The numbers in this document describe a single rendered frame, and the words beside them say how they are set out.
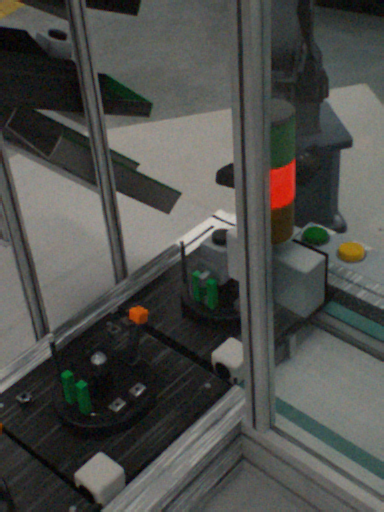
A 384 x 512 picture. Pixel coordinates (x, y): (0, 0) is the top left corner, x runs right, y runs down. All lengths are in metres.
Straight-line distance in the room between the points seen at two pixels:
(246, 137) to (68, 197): 0.96
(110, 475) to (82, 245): 0.65
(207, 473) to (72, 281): 0.53
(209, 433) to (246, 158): 0.43
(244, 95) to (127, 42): 3.58
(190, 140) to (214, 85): 2.04
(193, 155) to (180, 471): 0.90
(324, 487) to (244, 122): 0.50
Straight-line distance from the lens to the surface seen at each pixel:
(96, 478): 1.11
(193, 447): 1.17
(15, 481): 1.16
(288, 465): 1.18
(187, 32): 4.46
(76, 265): 1.62
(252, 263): 0.97
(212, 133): 1.95
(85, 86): 1.25
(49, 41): 1.45
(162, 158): 1.88
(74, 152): 1.32
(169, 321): 1.31
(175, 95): 3.92
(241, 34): 0.84
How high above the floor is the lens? 1.87
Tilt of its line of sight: 39 degrees down
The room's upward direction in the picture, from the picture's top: 5 degrees counter-clockwise
